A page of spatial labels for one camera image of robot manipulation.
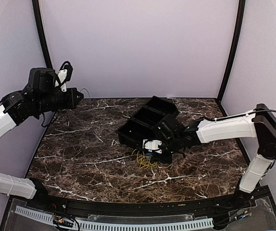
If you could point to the right black frame post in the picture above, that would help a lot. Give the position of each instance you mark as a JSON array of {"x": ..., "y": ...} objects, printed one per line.
[{"x": 233, "y": 50}]

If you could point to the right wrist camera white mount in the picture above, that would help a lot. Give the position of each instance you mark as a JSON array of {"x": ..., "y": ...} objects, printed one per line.
[{"x": 152, "y": 146}]

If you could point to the white slotted cable duct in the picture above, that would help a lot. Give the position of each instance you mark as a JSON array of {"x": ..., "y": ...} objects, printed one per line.
[{"x": 117, "y": 223}]

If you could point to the black three-compartment bin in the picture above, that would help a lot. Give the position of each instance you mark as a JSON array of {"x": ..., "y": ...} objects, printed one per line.
[{"x": 140, "y": 126}]

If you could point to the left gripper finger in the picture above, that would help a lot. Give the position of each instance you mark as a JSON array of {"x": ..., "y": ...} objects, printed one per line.
[
  {"x": 79, "y": 94},
  {"x": 79, "y": 98}
]

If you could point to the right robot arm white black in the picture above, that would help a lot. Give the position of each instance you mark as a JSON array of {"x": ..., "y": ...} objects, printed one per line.
[{"x": 259, "y": 123}]

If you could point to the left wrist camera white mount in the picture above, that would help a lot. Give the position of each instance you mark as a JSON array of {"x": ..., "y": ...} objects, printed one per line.
[{"x": 63, "y": 76}]

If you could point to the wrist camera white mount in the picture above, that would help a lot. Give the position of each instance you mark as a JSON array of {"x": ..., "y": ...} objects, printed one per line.
[
  {"x": 63, "y": 76},
  {"x": 152, "y": 146}
]

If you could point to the black frame post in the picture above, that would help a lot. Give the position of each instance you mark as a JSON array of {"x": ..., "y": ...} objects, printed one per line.
[
  {"x": 41, "y": 33},
  {"x": 233, "y": 50}
]

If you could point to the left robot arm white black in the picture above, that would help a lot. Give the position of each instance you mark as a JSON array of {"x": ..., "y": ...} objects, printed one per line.
[{"x": 46, "y": 91}]

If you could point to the black front rail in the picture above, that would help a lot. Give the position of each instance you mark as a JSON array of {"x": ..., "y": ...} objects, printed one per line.
[{"x": 216, "y": 206}]

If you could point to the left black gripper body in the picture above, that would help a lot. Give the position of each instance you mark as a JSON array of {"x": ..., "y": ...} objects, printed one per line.
[{"x": 68, "y": 103}]

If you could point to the left black frame post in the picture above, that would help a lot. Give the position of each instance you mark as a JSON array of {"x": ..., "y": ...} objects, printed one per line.
[{"x": 41, "y": 33}]

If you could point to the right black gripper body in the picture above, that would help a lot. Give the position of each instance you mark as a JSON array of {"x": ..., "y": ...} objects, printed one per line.
[{"x": 168, "y": 159}]

